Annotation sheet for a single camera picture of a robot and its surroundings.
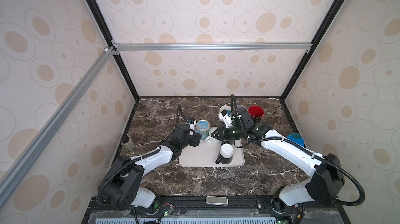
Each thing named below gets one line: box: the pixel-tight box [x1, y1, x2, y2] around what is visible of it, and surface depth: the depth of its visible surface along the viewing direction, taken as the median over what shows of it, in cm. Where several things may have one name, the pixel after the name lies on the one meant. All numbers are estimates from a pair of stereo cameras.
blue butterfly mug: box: [195, 119, 211, 140], surface depth 92 cm
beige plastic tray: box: [178, 139, 246, 168], surface depth 90 cm
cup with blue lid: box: [286, 132, 306, 148], surface depth 89 cm
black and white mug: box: [215, 141, 234, 165], surface depth 85 cm
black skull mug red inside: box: [247, 105, 265, 125], surface depth 99 cm
